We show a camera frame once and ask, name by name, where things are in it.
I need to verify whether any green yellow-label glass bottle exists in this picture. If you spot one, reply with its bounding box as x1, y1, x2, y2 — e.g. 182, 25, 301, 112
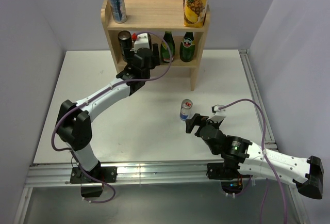
160, 31, 176, 63

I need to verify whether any blue silver can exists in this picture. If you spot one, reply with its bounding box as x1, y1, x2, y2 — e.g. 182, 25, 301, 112
109, 0, 127, 23
179, 99, 193, 120

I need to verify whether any green Perrier glass bottle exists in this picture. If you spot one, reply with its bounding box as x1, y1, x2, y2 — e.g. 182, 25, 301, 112
179, 32, 195, 62

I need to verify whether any black yellow can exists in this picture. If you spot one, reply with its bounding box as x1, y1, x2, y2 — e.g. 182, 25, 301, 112
118, 30, 133, 62

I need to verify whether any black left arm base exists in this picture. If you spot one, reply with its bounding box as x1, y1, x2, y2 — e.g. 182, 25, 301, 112
70, 166, 118, 198

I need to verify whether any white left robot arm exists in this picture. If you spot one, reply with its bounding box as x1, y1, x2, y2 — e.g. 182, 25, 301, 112
52, 43, 160, 182

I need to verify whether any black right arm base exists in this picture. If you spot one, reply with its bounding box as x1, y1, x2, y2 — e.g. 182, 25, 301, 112
206, 163, 250, 180

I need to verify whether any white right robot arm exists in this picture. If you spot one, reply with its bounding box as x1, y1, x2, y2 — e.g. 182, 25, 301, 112
185, 114, 324, 200

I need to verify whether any wooden shelf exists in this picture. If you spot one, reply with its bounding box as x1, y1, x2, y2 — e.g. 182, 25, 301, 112
101, 0, 210, 90

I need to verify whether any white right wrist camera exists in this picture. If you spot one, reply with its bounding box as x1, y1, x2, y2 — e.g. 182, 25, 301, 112
208, 105, 226, 124

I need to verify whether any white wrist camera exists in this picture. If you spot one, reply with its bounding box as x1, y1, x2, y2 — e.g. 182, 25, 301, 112
208, 105, 226, 124
132, 33, 152, 53

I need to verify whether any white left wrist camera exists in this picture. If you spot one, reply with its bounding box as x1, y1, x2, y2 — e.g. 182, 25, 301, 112
132, 33, 152, 53

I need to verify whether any aluminium front rail frame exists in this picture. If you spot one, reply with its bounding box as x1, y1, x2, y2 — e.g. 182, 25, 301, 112
24, 159, 223, 187

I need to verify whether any aluminium side rail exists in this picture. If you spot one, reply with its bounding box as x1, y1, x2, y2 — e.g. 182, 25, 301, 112
238, 50, 278, 152

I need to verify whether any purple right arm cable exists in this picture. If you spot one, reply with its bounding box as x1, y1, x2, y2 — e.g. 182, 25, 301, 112
219, 99, 289, 224

